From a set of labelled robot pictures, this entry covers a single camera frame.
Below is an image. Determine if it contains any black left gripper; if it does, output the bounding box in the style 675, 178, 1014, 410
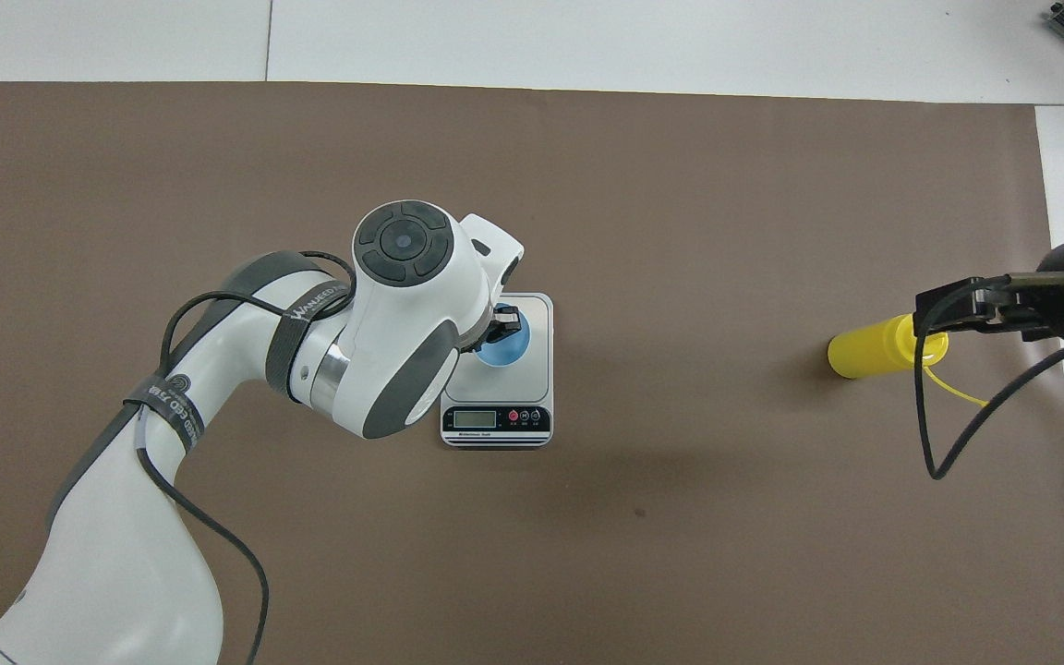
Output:
458, 308, 522, 357

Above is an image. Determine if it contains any light blue plastic cup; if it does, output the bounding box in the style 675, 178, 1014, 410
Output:
475, 312, 533, 369

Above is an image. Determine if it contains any yellow squeeze bottle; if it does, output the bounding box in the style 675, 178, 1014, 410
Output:
828, 312, 990, 407

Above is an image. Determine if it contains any silver digital kitchen scale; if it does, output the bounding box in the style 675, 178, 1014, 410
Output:
441, 293, 554, 450

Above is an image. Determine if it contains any brown paper table mat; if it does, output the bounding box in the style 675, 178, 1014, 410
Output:
0, 81, 1064, 665

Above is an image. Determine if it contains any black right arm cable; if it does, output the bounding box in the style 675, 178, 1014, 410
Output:
913, 272, 1064, 481

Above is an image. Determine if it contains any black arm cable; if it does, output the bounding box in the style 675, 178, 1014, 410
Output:
913, 272, 1064, 481
135, 249, 359, 665

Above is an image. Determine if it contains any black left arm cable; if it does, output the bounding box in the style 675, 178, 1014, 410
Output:
135, 249, 359, 665

